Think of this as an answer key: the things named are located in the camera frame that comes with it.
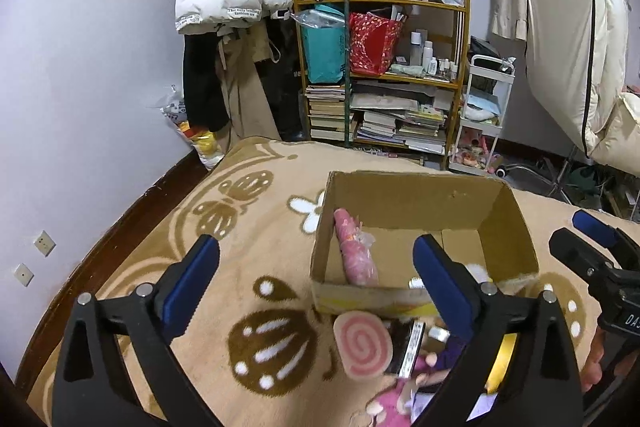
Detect black and white packet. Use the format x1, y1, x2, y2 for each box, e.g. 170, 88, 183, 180
385, 318, 426, 378

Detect pink swirl plush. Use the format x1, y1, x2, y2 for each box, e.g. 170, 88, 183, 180
333, 311, 396, 380

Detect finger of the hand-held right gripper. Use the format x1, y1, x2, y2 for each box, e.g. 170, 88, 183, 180
572, 209, 640, 269
549, 228, 619, 289

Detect wooden shelf rack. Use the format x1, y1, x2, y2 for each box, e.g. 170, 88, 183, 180
290, 0, 472, 171

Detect crumpled clear plastic bag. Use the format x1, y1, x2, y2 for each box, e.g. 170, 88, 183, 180
291, 8, 347, 31

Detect pale pink plush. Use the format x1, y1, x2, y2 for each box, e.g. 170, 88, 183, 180
334, 208, 380, 286

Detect black hanging garment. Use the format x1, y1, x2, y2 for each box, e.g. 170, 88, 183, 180
182, 33, 227, 134

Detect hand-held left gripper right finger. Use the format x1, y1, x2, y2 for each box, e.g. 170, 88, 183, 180
412, 234, 586, 427

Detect pile of books and papers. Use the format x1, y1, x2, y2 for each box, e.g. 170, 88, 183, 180
349, 81, 452, 156

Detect cardboard box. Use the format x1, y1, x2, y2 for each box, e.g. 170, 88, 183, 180
310, 171, 541, 315

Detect beige hanging trousers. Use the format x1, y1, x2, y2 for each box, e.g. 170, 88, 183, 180
217, 27, 281, 152

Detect person's right hand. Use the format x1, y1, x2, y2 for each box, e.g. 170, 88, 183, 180
581, 326, 640, 394

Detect teal bag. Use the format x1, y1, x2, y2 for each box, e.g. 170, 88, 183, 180
304, 4, 348, 86

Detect white wall socket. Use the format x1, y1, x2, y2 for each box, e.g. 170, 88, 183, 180
33, 230, 56, 257
13, 262, 35, 287

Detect stack of old books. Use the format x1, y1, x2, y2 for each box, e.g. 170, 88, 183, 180
305, 84, 359, 142

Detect cream folded mattress chair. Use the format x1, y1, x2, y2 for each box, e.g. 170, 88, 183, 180
521, 0, 640, 168

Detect row of cosmetic bottles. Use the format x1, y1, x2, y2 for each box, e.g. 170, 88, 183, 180
409, 31, 459, 81

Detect green pole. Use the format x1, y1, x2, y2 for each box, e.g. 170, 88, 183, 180
336, 0, 354, 148

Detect plastic bag with yellow items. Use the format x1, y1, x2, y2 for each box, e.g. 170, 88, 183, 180
159, 86, 227, 171

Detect yellow plush toy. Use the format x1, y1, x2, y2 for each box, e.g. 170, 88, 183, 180
486, 333, 517, 395

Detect dark hanging coat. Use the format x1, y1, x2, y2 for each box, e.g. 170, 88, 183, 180
254, 14, 312, 142

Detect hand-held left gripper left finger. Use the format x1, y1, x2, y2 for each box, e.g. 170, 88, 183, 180
51, 234, 223, 427

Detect red patterned bag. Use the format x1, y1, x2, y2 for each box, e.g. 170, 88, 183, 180
348, 12, 404, 76

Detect white trolley cart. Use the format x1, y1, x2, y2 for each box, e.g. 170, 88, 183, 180
448, 55, 516, 178

